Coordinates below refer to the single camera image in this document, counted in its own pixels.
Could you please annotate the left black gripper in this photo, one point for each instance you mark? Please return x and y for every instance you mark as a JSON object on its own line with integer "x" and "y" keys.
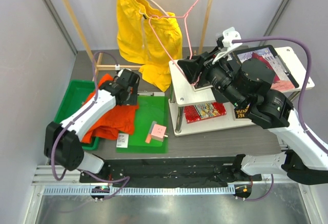
{"x": 132, "y": 100}

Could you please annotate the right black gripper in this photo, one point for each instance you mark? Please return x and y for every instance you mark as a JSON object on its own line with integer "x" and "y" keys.
{"x": 191, "y": 67}

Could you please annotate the orange shorts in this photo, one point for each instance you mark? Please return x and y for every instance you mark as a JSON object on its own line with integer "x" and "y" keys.
{"x": 118, "y": 119}

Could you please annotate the pink wire hanger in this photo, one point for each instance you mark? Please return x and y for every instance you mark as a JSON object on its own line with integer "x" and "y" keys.
{"x": 184, "y": 17}

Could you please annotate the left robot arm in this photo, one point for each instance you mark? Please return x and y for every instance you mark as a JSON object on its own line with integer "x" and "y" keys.
{"x": 63, "y": 140}

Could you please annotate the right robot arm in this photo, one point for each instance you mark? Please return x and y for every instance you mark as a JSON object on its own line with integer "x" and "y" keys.
{"x": 247, "y": 85}

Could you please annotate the yellow shorts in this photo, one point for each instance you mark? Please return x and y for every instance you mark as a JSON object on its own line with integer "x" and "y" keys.
{"x": 147, "y": 38}

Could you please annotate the black hardcover book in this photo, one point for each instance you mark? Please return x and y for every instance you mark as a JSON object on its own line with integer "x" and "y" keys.
{"x": 200, "y": 86}

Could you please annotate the white two-tier shelf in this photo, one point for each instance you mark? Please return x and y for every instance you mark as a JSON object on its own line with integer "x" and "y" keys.
{"x": 185, "y": 95}

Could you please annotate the green clipboard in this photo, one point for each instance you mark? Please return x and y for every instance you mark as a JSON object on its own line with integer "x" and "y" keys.
{"x": 153, "y": 106}

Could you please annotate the wooden clothes rack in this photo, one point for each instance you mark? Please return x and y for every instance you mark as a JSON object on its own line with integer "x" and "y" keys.
{"x": 98, "y": 66}

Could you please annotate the red treehouse book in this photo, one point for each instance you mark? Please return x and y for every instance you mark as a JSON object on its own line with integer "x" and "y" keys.
{"x": 200, "y": 112}

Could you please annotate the green plastic tray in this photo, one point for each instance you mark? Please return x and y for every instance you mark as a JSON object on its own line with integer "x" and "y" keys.
{"x": 74, "y": 97}

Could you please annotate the orange blue highlighter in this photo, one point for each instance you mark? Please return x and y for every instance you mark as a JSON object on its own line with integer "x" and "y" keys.
{"x": 148, "y": 138}

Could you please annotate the pink cube power adapter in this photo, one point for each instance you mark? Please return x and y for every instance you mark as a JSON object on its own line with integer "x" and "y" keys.
{"x": 159, "y": 132}

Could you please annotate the black yellow treehouse book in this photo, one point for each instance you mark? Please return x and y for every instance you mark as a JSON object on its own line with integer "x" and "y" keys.
{"x": 241, "y": 114}

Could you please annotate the illustrated red castle book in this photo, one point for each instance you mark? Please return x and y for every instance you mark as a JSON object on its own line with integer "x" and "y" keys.
{"x": 276, "y": 65}

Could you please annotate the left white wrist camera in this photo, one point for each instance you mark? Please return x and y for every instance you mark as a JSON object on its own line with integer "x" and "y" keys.
{"x": 120, "y": 68}

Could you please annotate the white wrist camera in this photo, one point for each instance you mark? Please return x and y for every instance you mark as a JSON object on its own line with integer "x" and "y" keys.
{"x": 224, "y": 43}
{"x": 120, "y": 68}

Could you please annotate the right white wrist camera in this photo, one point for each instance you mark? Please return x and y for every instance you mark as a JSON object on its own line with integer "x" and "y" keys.
{"x": 224, "y": 43}

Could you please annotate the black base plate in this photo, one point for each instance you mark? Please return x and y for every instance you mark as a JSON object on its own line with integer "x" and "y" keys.
{"x": 202, "y": 172}

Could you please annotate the aluminium rail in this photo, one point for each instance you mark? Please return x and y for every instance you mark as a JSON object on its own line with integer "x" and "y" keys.
{"x": 44, "y": 176}

